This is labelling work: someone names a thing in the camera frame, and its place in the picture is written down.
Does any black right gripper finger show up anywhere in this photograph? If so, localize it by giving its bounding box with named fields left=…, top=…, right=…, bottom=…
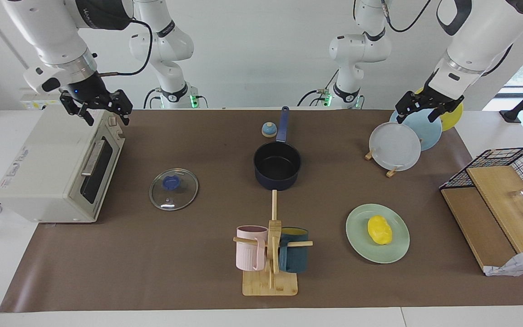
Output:
left=60, top=93, right=94, bottom=126
left=107, top=90, right=133, bottom=125

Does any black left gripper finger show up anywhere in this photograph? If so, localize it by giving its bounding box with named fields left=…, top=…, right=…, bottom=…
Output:
left=395, top=91, right=421, bottom=124
left=428, top=96, right=464, bottom=123

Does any glass lid with blue knob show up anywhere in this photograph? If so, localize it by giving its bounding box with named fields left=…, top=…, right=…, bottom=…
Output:
left=149, top=168, right=199, bottom=212

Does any yellow lemon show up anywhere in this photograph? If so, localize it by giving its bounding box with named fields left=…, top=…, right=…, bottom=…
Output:
left=367, top=215, right=393, bottom=246

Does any yellow plate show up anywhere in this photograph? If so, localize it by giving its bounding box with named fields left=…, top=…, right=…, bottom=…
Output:
left=414, top=86, right=464, bottom=132

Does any light blue plate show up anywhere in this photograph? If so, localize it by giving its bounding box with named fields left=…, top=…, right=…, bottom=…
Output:
left=389, top=109, right=443, bottom=151

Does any grey plate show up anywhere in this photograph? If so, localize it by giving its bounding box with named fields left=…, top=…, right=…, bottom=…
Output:
left=369, top=122, right=422, bottom=172

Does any wooden plate rack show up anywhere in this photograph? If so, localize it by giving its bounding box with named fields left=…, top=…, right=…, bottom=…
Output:
left=364, top=148, right=400, bottom=178

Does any pale green plate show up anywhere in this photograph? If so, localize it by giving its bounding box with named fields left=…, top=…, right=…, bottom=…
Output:
left=345, top=203, right=411, bottom=264

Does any cream toaster oven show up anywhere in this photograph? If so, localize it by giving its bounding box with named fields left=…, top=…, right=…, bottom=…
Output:
left=0, top=105, right=126, bottom=224

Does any light wooden cutting board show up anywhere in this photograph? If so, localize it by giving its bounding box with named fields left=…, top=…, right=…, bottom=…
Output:
left=466, top=165, right=523, bottom=254

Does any dark wooden cutting board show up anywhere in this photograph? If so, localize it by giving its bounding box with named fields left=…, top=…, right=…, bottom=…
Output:
left=441, top=186, right=518, bottom=273

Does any dark blue saucepan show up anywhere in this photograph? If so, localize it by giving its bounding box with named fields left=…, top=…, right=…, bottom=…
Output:
left=253, top=106, right=302, bottom=191

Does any brown table mat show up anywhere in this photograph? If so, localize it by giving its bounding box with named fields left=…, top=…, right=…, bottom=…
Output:
left=0, top=108, right=523, bottom=314

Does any white crumpled plastic bag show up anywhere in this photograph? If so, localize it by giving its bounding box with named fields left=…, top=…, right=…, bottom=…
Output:
left=484, top=247, right=523, bottom=277

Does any dark teal mug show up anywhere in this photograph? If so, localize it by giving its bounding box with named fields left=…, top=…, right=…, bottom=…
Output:
left=279, top=227, right=310, bottom=273

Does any pink ribbed mug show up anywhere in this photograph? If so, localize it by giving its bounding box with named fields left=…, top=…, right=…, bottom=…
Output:
left=236, top=225, right=269, bottom=272

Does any wooden mug rack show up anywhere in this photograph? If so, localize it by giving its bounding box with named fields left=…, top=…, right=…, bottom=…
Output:
left=233, top=190, right=313, bottom=297

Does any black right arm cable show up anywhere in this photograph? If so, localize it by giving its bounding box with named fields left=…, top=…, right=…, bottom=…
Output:
left=97, top=17, right=154, bottom=77

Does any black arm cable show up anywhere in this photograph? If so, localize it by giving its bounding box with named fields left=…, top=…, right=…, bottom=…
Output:
left=380, top=0, right=432, bottom=33
left=97, top=17, right=154, bottom=77

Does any white wall socket box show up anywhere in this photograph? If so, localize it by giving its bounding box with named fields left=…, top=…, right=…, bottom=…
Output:
left=20, top=89, right=62, bottom=109

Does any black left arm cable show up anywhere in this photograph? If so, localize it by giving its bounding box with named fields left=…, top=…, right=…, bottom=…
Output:
left=380, top=0, right=432, bottom=33

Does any black wire basket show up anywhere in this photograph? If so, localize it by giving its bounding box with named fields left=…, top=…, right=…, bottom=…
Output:
left=439, top=146, right=523, bottom=214

